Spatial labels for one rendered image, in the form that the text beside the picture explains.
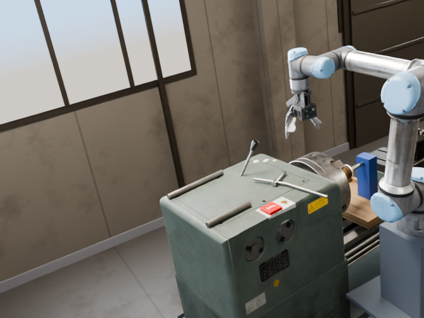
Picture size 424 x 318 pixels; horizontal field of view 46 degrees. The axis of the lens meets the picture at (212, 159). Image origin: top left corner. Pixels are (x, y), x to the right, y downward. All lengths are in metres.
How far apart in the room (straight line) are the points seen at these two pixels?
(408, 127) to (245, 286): 0.79
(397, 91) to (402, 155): 0.23
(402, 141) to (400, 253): 0.51
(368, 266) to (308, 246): 0.76
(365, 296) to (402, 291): 0.19
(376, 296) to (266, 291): 0.51
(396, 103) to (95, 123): 2.69
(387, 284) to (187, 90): 2.49
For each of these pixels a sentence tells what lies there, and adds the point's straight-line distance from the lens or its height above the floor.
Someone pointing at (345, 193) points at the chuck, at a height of 1.10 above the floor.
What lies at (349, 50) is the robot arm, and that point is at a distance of 1.95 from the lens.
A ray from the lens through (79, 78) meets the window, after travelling 3.76.
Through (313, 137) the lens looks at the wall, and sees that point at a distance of 4.96.
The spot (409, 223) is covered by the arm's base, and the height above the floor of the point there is 1.15.
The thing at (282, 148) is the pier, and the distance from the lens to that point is 4.56.
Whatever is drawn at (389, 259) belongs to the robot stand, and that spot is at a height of 0.96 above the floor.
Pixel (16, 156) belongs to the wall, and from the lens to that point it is 3.83.
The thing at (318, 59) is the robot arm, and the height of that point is 1.74.
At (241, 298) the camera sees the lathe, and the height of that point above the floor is 0.99.
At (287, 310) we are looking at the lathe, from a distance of 2.10.
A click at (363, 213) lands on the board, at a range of 2.51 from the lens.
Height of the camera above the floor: 2.20
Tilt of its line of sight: 24 degrees down
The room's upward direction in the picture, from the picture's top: 10 degrees counter-clockwise
